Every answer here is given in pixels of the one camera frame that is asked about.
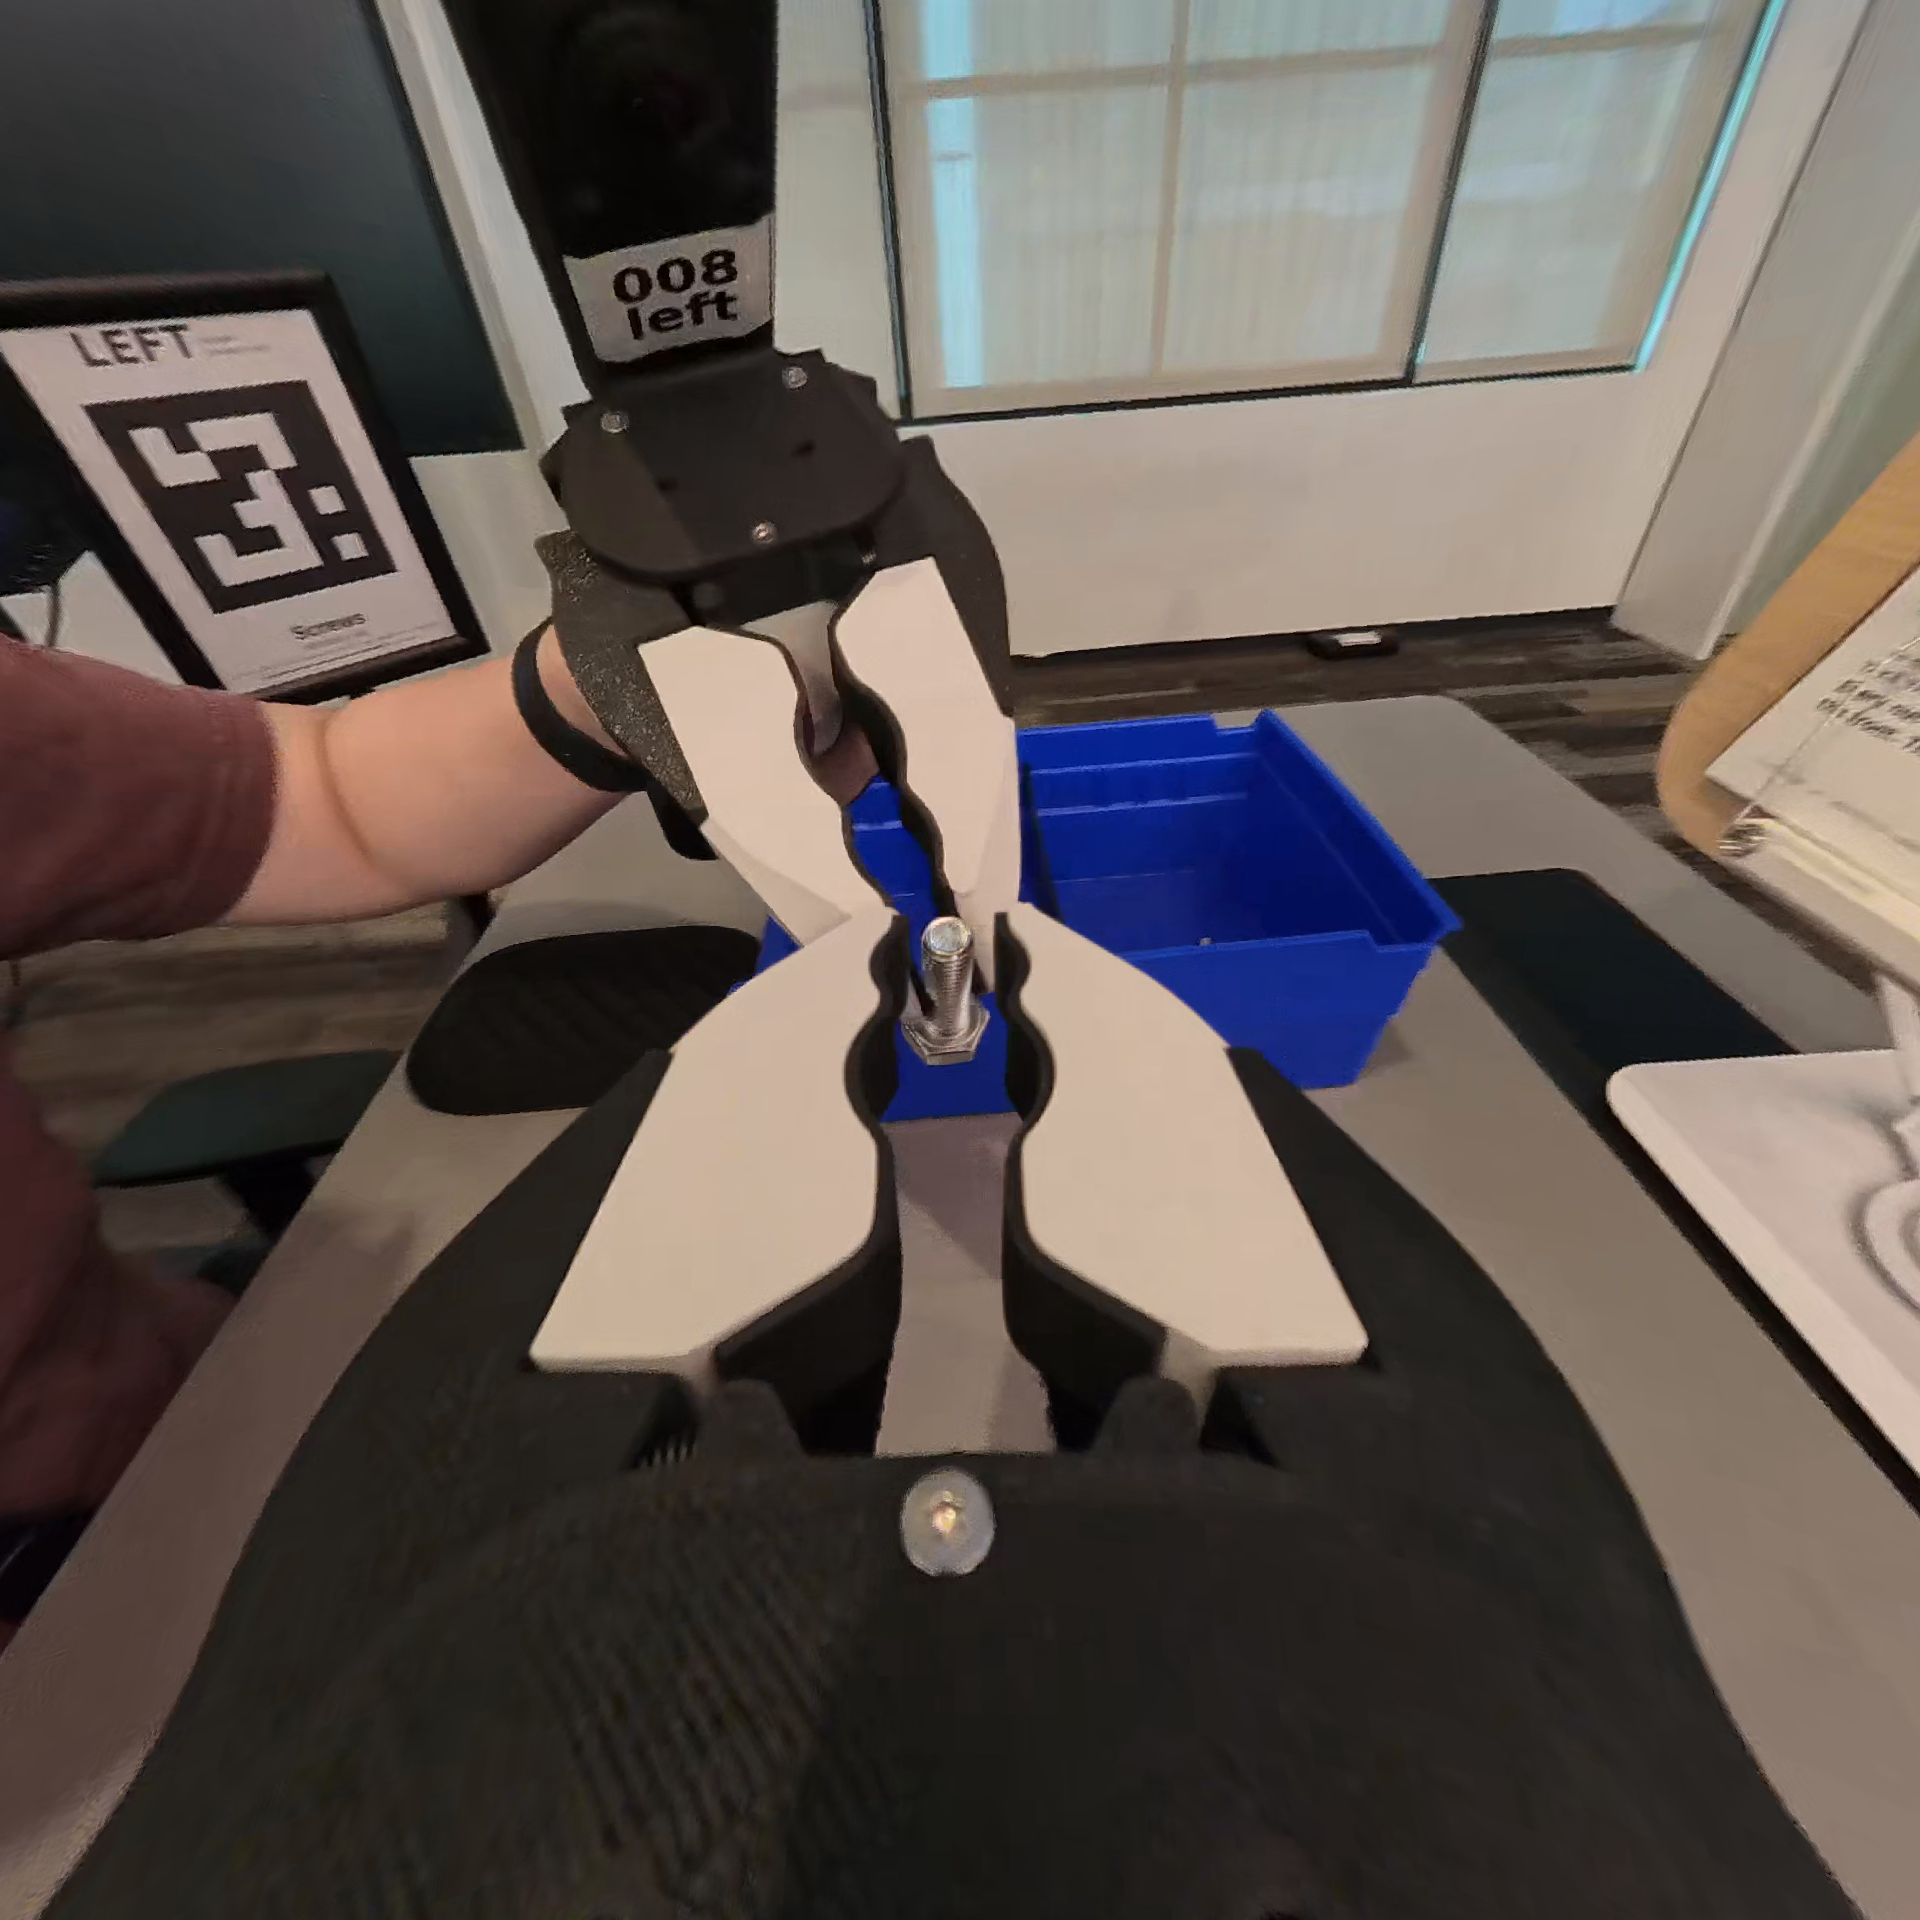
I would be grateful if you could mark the large grid window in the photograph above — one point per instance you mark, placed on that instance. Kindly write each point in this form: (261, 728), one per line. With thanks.
(1276, 194)

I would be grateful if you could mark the black floor box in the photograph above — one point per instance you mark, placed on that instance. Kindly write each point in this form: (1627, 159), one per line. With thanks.
(1353, 642)

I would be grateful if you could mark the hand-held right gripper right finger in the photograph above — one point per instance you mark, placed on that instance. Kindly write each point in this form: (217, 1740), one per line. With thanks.
(1185, 1200)

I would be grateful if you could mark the framed marker sign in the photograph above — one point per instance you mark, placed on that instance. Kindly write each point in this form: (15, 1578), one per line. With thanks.
(253, 496)

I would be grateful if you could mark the large black wall screen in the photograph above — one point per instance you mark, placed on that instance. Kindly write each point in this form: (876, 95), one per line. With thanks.
(225, 135)

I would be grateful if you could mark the blue plastic bin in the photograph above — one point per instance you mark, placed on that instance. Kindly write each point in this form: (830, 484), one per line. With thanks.
(1200, 885)

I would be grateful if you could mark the black desk mat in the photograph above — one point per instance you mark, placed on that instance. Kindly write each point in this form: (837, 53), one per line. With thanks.
(1589, 961)

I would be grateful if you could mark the white stand base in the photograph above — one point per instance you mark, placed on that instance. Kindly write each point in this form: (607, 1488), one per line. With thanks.
(1754, 1186)

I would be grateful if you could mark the black chair armrest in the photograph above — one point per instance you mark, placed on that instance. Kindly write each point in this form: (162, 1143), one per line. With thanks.
(241, 1116)

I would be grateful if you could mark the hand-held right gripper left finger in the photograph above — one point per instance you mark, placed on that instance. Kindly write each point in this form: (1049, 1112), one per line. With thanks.
(707, 1200)

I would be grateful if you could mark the person's left forearm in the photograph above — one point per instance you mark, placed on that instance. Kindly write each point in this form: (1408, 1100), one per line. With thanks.
(406, 797)

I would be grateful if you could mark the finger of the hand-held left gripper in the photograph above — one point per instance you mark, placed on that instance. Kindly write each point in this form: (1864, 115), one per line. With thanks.
(947, 692)
(736, 749)

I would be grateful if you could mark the instruction sheet on stand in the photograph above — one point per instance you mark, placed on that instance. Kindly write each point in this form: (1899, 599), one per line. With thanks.
(1742, 707)

